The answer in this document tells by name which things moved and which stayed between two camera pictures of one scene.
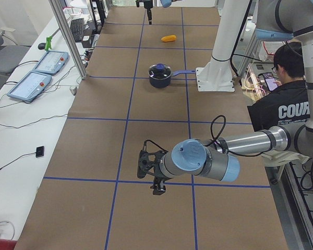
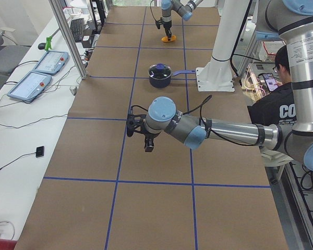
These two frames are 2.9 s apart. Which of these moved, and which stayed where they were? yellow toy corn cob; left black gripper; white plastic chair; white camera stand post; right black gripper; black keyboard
Moved: right black gripper; left black gripper
Stayed: white plastic chair; black keyboard; yellow toy corn cob; white camera stand post
